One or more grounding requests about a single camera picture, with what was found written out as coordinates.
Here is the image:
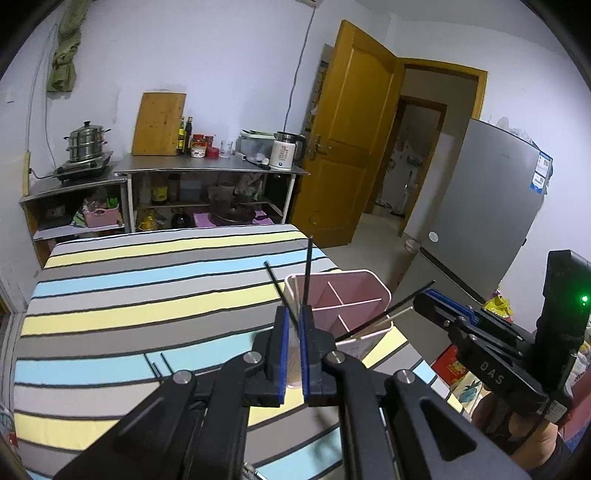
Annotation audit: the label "grey refrigerator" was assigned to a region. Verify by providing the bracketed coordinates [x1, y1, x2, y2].
[393, 120, 553, 307]

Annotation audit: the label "wooden cutting board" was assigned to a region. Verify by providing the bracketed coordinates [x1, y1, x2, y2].
[131, 92, 186, 156]

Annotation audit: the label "low side shelf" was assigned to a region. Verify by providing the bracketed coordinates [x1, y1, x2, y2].
[19, 173, 133, 265]

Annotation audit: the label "red lidded jars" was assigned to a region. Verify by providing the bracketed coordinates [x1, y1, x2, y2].
[189, 134, 219, 159]

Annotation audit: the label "steel steamer pot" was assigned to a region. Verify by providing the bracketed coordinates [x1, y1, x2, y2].
[64, 121, 110, 162]

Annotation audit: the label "person's right hand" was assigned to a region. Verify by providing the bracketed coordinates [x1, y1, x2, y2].
[472, 393, 559, 471]

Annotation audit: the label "green hanging cloth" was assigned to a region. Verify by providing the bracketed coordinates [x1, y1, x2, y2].
[46, 0, 92, 93]

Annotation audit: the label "steel kitchen counter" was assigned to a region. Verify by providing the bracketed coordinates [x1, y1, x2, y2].
[114, 154, 308, 224]

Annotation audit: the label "pink plastic utensil basket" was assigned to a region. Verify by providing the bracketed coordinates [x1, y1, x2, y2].
[308, 270, 392, 360]

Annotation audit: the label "white electric kettle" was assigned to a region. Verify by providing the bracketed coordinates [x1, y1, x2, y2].
[270, 132, 308, 170]

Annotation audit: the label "dark sauce bottles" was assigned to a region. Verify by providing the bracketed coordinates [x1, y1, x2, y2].
[176, 116, 192, 155]

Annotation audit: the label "cream chopstick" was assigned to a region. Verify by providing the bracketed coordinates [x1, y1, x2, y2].
[373, 306, 414, 328]

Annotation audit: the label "striped tablecloth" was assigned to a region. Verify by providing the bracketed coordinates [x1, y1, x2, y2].
[12, 223, 468, 480]

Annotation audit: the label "black chopstick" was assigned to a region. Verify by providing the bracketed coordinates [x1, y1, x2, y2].
[151, 362, 163, 380]
[263, 261, 298, 330]
[301, 237, 314, 305]
[335, 279, 436, 342]
[159, 352, 174, 376]

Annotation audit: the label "clear storage box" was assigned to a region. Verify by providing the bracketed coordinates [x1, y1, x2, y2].
[235, 129, 276, 160]

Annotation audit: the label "yellow wooden door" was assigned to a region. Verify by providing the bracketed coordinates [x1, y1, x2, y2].
[291, 20, 404, 248]

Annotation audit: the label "induction cooker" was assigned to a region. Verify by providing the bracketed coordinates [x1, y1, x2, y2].
[53, 151, 113, 183]

